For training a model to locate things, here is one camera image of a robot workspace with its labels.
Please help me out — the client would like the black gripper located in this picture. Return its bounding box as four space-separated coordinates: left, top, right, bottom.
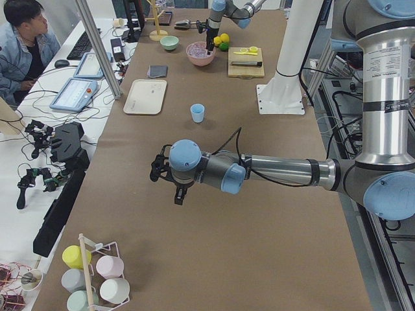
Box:
161 167 195 205
205 19 220 55

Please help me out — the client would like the pink bowl of ice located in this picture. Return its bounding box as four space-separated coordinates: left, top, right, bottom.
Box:
185 41 216 67

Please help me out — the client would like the steel ice scoop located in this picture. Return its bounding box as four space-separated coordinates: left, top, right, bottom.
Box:
174 19 196 30

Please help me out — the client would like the light blue plastic cup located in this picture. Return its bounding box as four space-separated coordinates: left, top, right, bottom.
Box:
190 103 205 123

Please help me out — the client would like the paper cup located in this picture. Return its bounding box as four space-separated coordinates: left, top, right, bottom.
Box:
112 18 125 28

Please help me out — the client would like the pink cup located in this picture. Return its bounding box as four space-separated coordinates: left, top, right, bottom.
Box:
96 255 125 279

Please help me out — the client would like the white cup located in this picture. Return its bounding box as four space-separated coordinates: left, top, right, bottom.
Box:
100 278 130 304

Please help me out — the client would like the yellow cup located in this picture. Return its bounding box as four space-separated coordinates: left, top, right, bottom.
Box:
62 245 83 270

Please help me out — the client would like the grey cup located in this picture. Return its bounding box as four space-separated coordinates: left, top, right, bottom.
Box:
61 268 86 293

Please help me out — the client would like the mint green cup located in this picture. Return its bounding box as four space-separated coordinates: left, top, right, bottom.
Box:
66 290 89 311

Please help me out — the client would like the yellow lemon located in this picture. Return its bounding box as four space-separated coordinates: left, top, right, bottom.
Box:
220 33 230 43
213 36 222 47

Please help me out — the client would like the green lime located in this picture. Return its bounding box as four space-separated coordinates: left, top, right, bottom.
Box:
219 42 229 52

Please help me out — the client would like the yellow plastic knife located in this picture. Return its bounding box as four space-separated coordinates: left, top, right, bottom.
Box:
233 51 258 56

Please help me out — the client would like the green bowl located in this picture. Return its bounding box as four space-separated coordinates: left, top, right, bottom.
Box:
160 36 179 51

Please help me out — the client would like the wooden cutting board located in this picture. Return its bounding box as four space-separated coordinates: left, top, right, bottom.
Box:
228 46 265 78

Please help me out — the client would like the steel muddler rod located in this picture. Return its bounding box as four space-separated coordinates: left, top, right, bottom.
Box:
231 61 263 67

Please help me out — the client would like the black glass tray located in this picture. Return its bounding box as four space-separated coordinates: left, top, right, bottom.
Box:
158 11 173 26

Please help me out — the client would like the wooden mug tree stand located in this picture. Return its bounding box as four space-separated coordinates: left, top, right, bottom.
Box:
146 0 168 41

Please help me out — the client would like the grey folded cloth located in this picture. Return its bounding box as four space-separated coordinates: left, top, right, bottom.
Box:
147 65 168 78

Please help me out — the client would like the cream rabbit tray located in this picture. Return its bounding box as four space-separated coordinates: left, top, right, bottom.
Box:
123 79 167 115

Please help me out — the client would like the black power box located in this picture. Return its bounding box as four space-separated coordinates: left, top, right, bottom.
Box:
110 38 126 62

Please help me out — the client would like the far teach pendant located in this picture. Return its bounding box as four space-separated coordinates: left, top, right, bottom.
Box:
73 52 104 80

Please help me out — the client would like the teach pendant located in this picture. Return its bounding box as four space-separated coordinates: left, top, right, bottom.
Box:
73 52 104 80
49 78 98 112

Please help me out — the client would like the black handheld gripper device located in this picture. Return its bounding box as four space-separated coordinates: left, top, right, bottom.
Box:
16 120 90 257

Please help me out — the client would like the black keyboard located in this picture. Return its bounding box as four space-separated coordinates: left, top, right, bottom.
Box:
66 31 92 60

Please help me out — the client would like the near teach pendant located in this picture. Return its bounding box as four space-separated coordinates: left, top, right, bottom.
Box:
49 78 98 112

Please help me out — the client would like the black computer mouse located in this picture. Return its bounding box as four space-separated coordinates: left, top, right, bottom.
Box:
54 59 70 69

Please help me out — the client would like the seated person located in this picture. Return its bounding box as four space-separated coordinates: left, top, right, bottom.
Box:
1 1 60 109

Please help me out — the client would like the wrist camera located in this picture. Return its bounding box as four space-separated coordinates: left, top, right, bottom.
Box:
196 19 208 34
150 154 171 182

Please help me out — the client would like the white wire cup rack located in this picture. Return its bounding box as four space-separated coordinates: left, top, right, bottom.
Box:
78 233 130 310

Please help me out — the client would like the aluminium frame post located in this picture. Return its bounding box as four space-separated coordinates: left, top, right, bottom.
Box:
75 0 122 100

